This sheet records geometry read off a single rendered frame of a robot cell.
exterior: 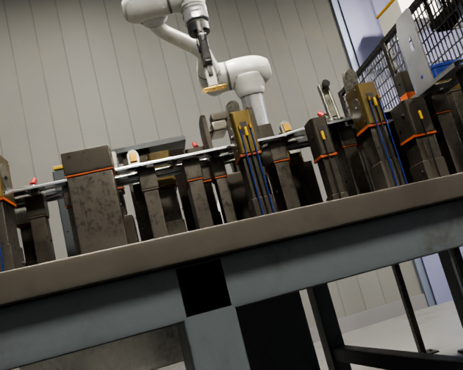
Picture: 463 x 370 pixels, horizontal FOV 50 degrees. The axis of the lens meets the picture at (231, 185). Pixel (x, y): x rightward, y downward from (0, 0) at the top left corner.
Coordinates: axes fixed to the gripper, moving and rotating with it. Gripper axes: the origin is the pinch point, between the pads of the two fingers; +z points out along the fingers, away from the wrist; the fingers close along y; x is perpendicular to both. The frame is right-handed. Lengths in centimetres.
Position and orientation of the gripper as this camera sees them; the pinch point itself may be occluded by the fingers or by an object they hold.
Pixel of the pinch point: (211, 78)
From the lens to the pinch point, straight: 172.6
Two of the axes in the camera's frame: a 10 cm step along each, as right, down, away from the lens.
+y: 0.5, -1.9, -9.8
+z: 2.5, 9.5, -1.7
